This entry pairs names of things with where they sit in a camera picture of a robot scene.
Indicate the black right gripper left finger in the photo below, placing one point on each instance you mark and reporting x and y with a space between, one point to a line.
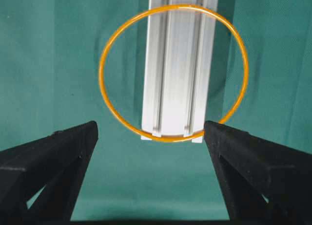
40 180

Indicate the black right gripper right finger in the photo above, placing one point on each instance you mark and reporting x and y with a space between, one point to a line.
261 181

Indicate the orange rubber band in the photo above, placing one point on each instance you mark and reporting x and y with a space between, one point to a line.
153 11

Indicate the silver aluminium extrusion rail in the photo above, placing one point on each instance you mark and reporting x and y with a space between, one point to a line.
178 60

